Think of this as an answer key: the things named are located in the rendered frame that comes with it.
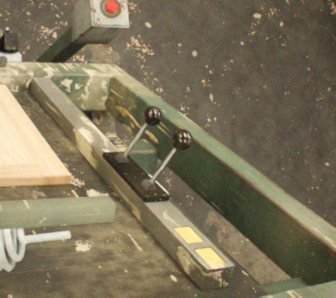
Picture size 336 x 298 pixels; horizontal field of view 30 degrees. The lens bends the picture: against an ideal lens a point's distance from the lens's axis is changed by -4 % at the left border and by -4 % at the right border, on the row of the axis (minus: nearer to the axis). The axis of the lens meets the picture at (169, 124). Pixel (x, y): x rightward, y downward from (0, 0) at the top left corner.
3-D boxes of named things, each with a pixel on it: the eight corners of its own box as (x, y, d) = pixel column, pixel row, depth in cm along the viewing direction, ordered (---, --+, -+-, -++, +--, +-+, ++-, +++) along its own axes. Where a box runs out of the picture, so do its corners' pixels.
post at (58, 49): (31, 78, 264) (95, 19, 199) (31, 91, 263) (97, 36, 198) (17, 78, 261) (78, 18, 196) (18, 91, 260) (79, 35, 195)
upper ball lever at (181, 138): (147, 191, 117) (190, 131, 116) (156, 200, 114) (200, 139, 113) (133, 182, 115) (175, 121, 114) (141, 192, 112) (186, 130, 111)
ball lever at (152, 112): (121, 164, 127) (160, 109, 126) (129, 172, 124) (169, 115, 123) (107, 156, 124) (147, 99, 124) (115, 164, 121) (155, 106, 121)
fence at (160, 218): (46, 91, 173) (49, 77, 172) (229, 286, 96) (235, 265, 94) (30, 91, 171) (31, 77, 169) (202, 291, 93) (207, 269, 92)
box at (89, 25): (103, 10, 201) (127, -10, 186) (106, 45, 199) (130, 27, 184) (69, 8, 195) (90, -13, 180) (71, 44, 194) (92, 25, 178)
